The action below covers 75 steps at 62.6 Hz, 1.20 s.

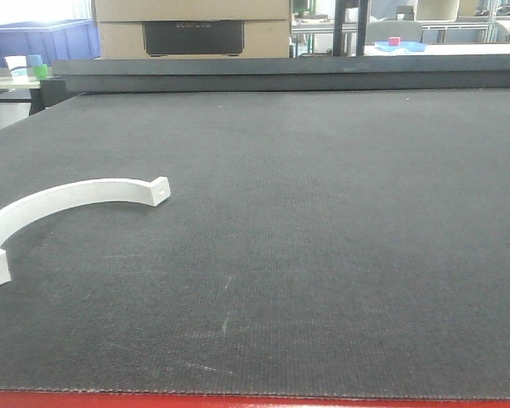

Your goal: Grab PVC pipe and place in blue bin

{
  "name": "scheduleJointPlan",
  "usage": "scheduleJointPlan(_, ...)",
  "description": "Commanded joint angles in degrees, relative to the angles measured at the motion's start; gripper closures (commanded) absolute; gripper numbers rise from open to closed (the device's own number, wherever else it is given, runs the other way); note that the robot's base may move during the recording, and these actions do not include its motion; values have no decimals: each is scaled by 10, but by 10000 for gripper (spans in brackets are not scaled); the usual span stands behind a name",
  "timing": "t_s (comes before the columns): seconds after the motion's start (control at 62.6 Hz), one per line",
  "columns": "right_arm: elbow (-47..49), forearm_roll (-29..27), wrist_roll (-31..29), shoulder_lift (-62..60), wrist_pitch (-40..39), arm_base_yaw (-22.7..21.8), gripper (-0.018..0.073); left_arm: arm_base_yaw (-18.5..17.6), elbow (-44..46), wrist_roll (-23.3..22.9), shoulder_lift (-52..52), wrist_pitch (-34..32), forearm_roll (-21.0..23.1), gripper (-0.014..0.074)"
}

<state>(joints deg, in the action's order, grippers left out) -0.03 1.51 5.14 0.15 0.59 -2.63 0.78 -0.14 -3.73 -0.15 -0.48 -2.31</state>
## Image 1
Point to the white curved PVC pipe clamp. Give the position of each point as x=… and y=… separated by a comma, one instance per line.
x=18, y=214

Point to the blue plastic crate background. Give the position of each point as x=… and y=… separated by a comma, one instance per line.
x=53, y=40

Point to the small red cube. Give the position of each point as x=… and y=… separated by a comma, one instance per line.
x=394, y=41

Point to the large cardboard box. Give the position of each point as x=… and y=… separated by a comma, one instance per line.
x=143, y=30

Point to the dark grey fabric mat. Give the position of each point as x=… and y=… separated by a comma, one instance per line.
x=314, y=244

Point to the dark grey board stack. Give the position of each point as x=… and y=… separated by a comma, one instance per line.
x=285, y=75

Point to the green plastic cup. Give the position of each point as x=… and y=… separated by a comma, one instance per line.
x=40, y=72

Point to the white side table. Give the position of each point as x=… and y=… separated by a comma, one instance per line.
x=32, y=84

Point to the blue tray on far table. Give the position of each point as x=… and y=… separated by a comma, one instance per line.
x=402, y=46

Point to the light blue plastic cup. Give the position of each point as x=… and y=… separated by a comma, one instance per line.
x=35, y=60

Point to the white paper cup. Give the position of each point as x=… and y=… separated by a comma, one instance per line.
x=17, y=65

